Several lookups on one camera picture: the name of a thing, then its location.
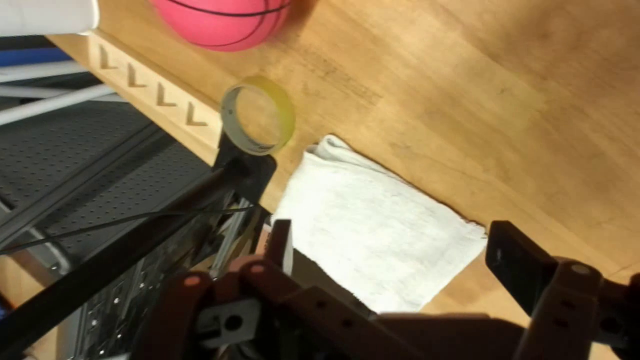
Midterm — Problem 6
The yellow clear tape roll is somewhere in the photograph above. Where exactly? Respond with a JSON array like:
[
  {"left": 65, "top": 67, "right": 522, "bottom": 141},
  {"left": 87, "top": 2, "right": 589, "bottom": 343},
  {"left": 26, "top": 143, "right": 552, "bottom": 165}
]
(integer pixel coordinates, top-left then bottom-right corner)
[{"left": 218, "top": 75, "right": 298, "bottom": 158}]

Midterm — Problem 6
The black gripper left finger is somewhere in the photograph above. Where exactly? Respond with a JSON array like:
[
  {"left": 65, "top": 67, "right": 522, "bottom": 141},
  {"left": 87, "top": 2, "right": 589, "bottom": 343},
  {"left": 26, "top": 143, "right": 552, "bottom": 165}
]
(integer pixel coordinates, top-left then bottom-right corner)
[{"left": 129, "top": 219, "right": 417, "bottom": 360}]

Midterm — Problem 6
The white camera stand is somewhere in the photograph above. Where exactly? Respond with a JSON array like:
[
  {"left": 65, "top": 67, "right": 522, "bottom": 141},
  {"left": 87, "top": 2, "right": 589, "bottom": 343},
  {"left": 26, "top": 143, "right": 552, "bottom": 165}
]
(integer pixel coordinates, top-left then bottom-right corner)
[{"left": 0, "top": 59, "right": 126, "bottom": 129}]

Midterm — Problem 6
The white paper cup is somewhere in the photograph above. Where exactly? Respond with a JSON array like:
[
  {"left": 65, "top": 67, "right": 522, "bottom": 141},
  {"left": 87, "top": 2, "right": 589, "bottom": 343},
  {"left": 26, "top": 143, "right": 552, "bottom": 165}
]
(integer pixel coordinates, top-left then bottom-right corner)
[{"left": 0, "top": 0, "right": 101, "bottom": 38}]

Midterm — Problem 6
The black metal pole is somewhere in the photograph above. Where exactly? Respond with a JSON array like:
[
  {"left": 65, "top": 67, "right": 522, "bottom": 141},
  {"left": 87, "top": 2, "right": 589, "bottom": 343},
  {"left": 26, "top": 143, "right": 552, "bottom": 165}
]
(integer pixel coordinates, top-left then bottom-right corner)
[{"left": 0, "top": 136, "right": 278, "bottom": 360}]

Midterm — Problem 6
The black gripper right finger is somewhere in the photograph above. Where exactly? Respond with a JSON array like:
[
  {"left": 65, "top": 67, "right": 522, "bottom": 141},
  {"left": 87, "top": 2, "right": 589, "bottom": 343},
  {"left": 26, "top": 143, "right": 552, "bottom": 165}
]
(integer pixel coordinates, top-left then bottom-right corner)
[{"left": 485, "top": 220, "right": 640, "bottom": 360}]

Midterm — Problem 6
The black perforated metal panel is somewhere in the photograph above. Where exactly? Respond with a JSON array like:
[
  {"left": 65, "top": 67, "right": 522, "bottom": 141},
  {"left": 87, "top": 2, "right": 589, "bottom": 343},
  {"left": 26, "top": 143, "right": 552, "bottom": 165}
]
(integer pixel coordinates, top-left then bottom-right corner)
[{"left": 0, "top": 99, "right": 222, "bottom": 269}]

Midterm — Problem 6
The pink mini basketball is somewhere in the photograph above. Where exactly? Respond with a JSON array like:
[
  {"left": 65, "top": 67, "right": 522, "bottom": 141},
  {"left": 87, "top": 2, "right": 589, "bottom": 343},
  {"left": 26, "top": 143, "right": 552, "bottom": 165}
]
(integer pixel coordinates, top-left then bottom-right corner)
[{"left": 150, "top": 0, "right": 297, "bottom": 55}]

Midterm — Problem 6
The white folded towel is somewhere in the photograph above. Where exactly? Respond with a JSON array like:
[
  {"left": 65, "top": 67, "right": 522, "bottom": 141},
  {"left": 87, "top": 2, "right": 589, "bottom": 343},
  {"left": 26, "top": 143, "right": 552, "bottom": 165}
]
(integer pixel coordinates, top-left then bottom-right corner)
[{"left": 269, "top": 133, "right": 490, "bottom": 316}]

